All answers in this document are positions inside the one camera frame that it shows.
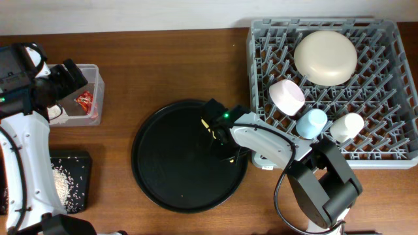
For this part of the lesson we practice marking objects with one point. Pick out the black rectangular tray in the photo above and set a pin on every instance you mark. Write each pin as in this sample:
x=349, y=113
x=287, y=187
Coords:
x=75, y=153

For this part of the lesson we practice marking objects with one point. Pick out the red snack wrapper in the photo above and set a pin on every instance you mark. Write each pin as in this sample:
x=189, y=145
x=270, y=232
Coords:
x=85, y=100

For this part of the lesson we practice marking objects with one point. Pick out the round black tray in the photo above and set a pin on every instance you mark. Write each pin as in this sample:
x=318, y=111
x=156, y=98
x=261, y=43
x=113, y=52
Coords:
x=179, y=166

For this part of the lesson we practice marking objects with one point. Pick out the pink small bowl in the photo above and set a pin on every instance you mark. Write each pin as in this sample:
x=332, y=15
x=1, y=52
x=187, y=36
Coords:
x=287, y=97

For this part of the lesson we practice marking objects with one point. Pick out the yellow plastic spoon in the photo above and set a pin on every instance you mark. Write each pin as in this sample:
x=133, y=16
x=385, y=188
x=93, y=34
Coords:
x=208, y=128

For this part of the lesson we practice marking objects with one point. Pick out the clear plastic bin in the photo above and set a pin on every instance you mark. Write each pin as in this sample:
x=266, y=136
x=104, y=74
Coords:
x=73, y=114

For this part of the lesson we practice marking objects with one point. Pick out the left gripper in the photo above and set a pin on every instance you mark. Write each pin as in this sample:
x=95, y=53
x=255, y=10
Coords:
x=61, y=72

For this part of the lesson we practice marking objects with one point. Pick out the pile of rice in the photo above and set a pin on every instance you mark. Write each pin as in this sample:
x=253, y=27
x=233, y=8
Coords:
x=70, y=177

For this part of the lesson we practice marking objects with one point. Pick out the white cup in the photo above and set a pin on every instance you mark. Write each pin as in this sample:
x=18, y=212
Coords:
x=346, y=127

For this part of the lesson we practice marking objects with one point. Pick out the grey dishwasher rack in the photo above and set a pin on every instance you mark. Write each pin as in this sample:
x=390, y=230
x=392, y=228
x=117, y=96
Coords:
x=381, y=89

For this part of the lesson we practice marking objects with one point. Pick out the beige large bowl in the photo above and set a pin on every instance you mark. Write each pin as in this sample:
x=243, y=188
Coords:
x=326, y=58

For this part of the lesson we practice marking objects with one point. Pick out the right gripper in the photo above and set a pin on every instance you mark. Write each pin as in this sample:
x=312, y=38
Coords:
x=221, y=155

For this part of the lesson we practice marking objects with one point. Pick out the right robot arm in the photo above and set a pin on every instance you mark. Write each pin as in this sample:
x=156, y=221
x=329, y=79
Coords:
x=323, y=183

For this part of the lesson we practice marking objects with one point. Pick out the light blue cup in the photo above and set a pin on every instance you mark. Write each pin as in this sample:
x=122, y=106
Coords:
x=311, y=124

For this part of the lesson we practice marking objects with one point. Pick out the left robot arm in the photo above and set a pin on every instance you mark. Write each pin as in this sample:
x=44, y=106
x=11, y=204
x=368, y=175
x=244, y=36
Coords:
x=29, y=87

